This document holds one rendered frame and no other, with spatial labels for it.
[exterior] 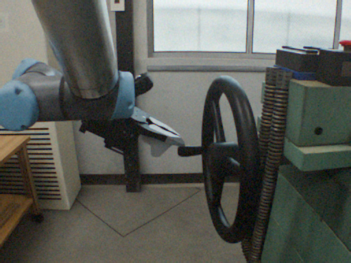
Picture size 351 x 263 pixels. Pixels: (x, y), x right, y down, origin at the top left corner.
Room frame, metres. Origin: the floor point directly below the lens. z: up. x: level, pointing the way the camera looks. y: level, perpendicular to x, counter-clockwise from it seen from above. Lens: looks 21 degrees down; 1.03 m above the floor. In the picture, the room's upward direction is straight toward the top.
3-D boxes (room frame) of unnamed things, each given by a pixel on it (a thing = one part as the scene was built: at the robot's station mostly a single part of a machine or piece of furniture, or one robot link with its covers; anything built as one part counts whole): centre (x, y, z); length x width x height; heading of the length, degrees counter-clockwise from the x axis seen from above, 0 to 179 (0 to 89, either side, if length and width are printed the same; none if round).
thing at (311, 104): (0.44, -0.23, 0.92); 0.15 x 0.13 x 0.09; 7
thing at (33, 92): (0.43, 0.23, 0.93); 0.11 x 0.11 x 0.08; 5
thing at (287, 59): (0.43, -0.23, 0.99); 0.13 x 0.11 x 0.06; 7
